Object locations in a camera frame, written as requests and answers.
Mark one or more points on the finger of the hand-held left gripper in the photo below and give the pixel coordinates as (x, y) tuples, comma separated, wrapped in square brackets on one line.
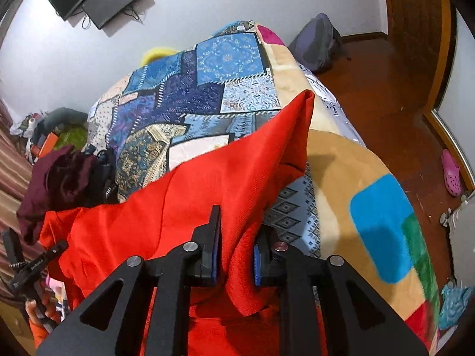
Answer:
[(48, 254)]

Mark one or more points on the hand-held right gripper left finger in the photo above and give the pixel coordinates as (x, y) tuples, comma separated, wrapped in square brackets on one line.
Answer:
[(214, 263)]

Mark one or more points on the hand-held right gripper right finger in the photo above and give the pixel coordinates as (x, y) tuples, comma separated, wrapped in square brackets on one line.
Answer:
[(256, 267)]

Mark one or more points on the red zip jacket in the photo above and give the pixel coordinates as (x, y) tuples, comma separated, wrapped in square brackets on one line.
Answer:
[(222, 163)]

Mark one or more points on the person's left hand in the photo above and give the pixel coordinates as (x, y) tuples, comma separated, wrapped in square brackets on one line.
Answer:
[(31, 307)]

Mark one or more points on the bamboo lap table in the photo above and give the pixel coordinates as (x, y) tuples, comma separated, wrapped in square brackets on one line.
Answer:
[(13, 326)]

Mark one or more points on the maroon garment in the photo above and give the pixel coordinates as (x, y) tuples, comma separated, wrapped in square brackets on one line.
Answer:
[(63, 181)]

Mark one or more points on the orange box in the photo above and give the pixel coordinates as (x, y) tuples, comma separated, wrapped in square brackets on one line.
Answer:
[(46, 144)]

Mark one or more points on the green patterned cloth cover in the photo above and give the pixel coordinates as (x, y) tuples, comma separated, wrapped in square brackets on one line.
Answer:
[(76, 135)]

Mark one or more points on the pile of clutter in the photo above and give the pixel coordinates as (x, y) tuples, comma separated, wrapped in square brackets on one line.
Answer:
[(28, 126)]

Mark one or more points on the grey plush pillow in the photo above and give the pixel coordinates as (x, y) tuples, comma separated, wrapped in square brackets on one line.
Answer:
[(63, 117)]

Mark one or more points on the beige colour-block fleece blanket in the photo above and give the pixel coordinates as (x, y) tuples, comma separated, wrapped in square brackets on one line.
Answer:
[(352, 163)]

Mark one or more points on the blue patchwork bedsheet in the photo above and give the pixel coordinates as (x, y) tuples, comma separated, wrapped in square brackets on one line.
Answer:
[(185, 92)]

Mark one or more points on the teal cloth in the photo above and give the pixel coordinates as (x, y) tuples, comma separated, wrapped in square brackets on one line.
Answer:
[(454, 302)]

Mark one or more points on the white plastic appliance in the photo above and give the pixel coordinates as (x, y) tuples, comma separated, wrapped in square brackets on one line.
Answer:
[(464, 237)]

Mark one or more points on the pink clog shoe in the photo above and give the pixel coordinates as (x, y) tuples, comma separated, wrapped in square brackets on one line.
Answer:
[(451, 174)]

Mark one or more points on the yellow round object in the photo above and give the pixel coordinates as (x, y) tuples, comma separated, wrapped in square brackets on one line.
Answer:
[(156, 55)]

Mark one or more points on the grey backpack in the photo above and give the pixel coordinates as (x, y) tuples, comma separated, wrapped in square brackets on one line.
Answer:
[(315, 44)]

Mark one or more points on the brown wooden door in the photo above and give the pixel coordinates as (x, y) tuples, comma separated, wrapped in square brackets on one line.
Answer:
[(415, 18)]

